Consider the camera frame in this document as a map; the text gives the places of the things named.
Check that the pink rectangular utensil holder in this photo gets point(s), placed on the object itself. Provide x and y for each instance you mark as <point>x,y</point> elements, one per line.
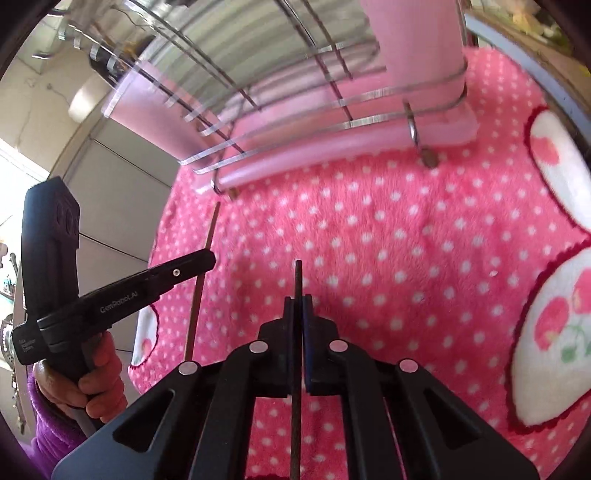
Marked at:
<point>152,120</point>

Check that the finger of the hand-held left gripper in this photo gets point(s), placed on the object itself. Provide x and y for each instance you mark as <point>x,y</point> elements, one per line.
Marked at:
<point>184,270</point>

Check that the cardboard box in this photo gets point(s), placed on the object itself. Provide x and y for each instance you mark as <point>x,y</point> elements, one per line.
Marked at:
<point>545,60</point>

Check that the person's left hand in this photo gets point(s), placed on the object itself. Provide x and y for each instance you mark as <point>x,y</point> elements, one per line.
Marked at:
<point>104,369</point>

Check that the pink cylindrical utensil cup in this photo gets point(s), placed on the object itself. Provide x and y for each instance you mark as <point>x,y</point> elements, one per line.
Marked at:
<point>415,41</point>

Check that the dark kitchen scale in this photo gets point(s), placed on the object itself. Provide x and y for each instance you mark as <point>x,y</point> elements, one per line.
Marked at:
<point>104,64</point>

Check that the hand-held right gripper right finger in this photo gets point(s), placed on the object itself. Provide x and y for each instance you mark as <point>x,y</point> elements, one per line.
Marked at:
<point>308,332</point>

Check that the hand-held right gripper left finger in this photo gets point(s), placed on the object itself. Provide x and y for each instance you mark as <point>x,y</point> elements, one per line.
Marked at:
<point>287,323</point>

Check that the pink polka-dot blanket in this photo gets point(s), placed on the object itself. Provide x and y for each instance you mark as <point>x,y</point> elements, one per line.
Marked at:
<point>415,277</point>

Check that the brown wooden chopstick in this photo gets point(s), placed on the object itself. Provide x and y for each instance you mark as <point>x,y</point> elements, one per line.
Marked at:
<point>198,304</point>

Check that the white basin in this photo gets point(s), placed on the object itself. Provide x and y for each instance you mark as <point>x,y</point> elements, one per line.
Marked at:
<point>87,99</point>

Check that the dark chopstick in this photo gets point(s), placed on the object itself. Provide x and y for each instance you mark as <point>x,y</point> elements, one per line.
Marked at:
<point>298,286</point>

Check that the pink plastic drip tray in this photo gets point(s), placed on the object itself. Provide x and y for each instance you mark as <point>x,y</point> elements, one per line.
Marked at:
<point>351,143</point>

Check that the grey kitchen counter cabinets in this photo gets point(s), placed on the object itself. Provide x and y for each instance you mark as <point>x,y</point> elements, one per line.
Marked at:
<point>115,175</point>

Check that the person's left forearm purple sleeve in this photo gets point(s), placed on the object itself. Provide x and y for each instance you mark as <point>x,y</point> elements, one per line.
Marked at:
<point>51,434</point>

